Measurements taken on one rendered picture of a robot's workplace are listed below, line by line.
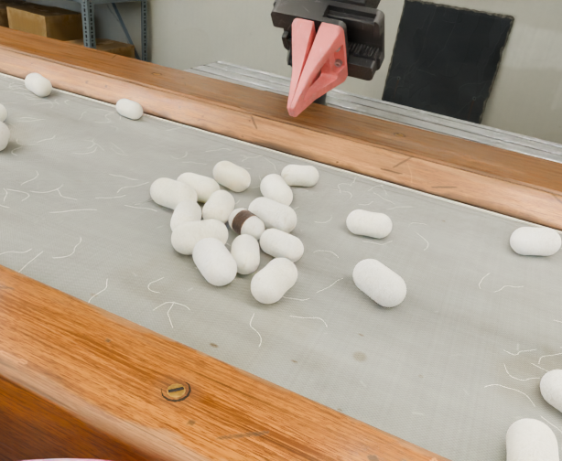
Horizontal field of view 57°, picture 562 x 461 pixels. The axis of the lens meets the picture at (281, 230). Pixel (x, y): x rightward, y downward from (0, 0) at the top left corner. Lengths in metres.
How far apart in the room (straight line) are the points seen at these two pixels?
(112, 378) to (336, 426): 0.09
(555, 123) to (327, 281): 2.16
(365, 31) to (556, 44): 1.93
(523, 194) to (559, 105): 1.94
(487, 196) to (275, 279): 0.26
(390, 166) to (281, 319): 0.25
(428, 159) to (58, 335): 0.37
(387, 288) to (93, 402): 0.18
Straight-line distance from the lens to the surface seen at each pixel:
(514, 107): 2.45
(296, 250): 0.34
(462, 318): 0.34
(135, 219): 0.39
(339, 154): 0.52
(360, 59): 0.52
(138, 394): 0.23
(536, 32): 2.41
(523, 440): 0.26
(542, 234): 0.44
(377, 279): 0.32
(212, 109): 0.58
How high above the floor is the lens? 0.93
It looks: 30 degrees down
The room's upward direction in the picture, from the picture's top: 8 degrees clockwise
